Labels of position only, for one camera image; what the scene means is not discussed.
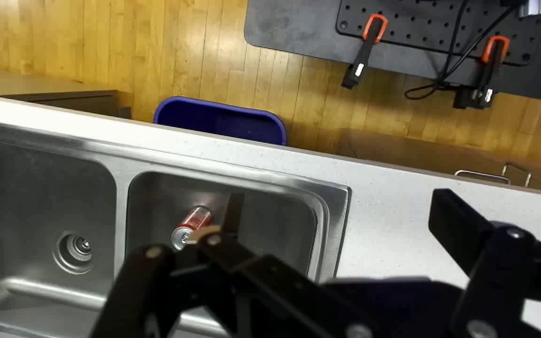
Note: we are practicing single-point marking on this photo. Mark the wooden lower cabinets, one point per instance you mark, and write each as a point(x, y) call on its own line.
point(521, 171)

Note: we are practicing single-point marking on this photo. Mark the stainless steel double sink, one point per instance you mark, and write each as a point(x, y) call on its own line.
point(51, 188)

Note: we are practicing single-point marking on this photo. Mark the blue waste bin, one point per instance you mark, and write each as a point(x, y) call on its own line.
point(220, 118)

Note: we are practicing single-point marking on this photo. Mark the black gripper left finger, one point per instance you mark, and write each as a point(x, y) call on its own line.
point(233, 274)

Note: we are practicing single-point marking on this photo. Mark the wooden bench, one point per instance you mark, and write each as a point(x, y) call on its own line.
point(45, 94)

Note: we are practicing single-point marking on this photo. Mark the black pegboard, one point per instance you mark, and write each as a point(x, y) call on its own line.
point(295, 24)

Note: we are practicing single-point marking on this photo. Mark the red soda can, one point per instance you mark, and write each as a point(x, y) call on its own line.
point(194, 223)

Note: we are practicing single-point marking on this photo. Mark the black pegboard plate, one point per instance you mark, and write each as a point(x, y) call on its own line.
point(421, 24)

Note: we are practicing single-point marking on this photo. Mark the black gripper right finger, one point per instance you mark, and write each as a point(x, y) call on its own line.
point(502, 263)

